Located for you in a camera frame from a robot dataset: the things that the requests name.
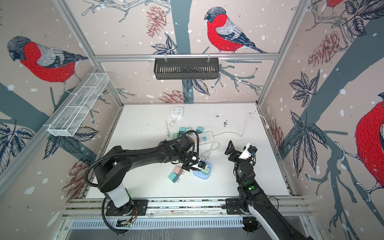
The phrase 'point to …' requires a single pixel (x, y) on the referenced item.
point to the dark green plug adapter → (175, 135)
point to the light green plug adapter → (205, 172)
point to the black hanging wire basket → (186, 68)
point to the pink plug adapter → (178, 170)
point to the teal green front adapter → (173, 176)
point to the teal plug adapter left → (182, 130)
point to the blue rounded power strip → (202, 175)
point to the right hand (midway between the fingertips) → (235, 145)
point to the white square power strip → (176, 111)
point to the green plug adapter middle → (188, 128)
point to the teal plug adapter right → (200, 129)
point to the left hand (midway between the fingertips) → (201, 165)
